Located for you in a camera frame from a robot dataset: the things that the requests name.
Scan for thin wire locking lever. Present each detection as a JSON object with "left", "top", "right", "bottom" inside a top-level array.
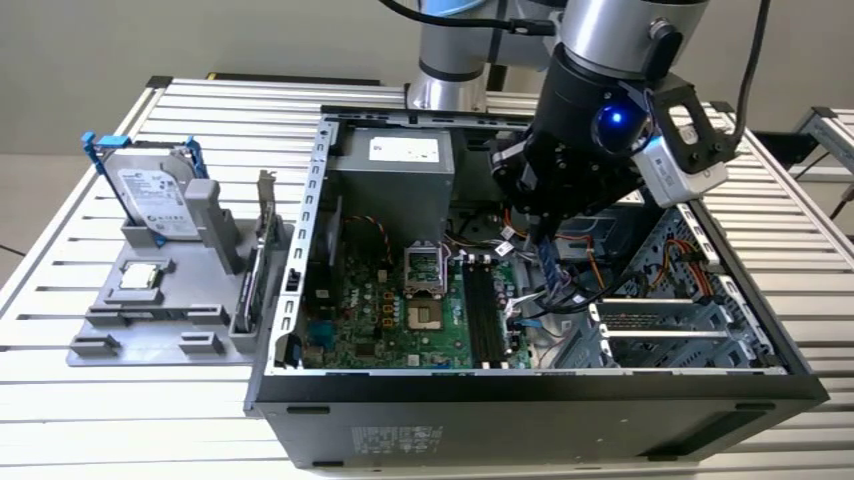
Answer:
[{"left": 439, "top": 248, "right": 462, "bottom": 299}]

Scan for black camera bracket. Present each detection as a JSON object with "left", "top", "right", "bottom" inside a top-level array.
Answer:
[{"left": 650, "top": 74, "right": 741, "bottom": 174}]

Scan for grey parts rack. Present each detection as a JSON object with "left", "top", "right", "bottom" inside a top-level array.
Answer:
[{"left": 64, "top": 169, "right": 296, "bottom": 369}]

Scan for grey power supply unit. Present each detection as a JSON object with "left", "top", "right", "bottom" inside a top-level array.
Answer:
[{"left": 325, "top": 127, "right": 459, "bottom": 251}]

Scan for black camera cable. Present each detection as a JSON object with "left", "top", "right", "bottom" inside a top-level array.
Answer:
[{"left": 730, "top": 0, "right": 776, "bottom": 149}]

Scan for grey purple wire bundle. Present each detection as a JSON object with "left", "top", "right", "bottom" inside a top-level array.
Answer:
[{"left": 443, "top": 219, "right": 529, "bottom": 266}]

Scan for green Dell motherboard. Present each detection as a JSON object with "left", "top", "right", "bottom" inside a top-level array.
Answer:
[{"left": 298, "top": 249, "right": 537, "bottom": 372}]

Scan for thin orange wire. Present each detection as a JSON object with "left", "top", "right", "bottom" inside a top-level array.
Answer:
[{"left": 585, "top": 243, "right": 609, "bottom": 291}]

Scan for silver CPU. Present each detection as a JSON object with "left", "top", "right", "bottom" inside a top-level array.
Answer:
[{"left": 118, "top": 262, "right": 163, "bottom": 290}]

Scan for hard disk in blue carrier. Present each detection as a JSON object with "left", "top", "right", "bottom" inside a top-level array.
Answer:
[{"left": 79, "top": 130, "right": 210, "bottom": 247}]

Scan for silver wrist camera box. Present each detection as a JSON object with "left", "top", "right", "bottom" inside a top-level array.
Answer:
[{"left": 630, "top": 134, "right": 730, "bottom": 209}]

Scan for black cable with plug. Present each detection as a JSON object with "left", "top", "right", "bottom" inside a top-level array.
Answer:
[{"left": 379, "top": 0, "right": 559, "bottom": 37}]

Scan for CPU socket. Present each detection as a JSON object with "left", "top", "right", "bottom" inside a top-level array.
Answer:
[{"left": 406, "top": 297, "right": 447, "bottom": 332}]

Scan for orange yellow power wires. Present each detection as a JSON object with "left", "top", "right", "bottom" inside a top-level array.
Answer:
[{"left": 657, "top": 238, "right": 721, "bottom": 307}]

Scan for perforated metal disk bay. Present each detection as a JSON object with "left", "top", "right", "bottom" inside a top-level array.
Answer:
[{"left": 586, "top": 294, "right": 786, "bottom": 372}]

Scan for black PC case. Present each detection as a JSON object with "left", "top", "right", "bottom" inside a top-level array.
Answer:
[{"left": 240, "top": 102, "right": 833, "bottom": 471}]

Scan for graphics card with metal bracket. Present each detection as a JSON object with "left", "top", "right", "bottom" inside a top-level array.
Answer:
[{"left": 230, "top": 169, "right": 282, "bottom": 337}]

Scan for black round cable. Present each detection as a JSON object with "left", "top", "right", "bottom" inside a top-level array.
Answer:
[{"left": 517, "top": 262, "right": 646, "bottom": 321}]

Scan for RAM slot with white clips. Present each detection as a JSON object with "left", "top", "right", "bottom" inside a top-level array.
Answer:
[{"left": 470, "top": 254, "right": 494, "bottom": 370}]

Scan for black RAM slot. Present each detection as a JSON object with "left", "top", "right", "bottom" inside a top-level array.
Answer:
[
  {"left": 463, "top": 257, "right": 486, "bottom": 370},
  {"left": 478, "top": 257, "right": 501, "bottom": 370}
]

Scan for grey metal drive cage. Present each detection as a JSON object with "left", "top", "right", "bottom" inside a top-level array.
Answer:
[{"left": 517, "top": 199, "right": 666, "bottom": 261}]

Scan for metal slat side table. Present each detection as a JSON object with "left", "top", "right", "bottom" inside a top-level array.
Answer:
[{"left": 789, "top": 104, "right": 854, "bottom": 182}]

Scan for metal socket cover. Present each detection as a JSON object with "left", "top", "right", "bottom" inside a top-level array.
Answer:
[{"left": 402, "top": 239, "right": 447, "bottom": 300}]

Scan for twisted fan wire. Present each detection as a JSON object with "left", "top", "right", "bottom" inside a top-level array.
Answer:
[{"left": 342, "top": 214, "right": 397, "bottom": 265}]

